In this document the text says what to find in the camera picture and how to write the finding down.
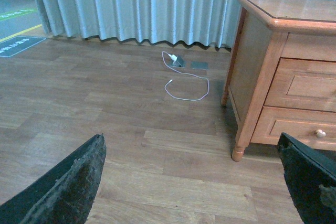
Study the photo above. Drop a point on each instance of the closed metal floor socket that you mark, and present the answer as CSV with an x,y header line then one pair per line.
x,y
199,65

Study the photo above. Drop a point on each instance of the open metal floor socket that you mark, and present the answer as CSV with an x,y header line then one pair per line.
x,y
178,63

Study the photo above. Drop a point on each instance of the wooden drawer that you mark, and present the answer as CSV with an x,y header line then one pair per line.
x,y
303,84
314,128

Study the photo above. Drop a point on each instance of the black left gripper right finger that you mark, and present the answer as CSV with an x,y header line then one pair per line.
x,y
310,178

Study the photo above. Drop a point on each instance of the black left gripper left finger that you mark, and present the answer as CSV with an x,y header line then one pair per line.
x,y
65,194

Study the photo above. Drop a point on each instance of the wooden nightstand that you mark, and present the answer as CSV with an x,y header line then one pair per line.
x,y
269,30

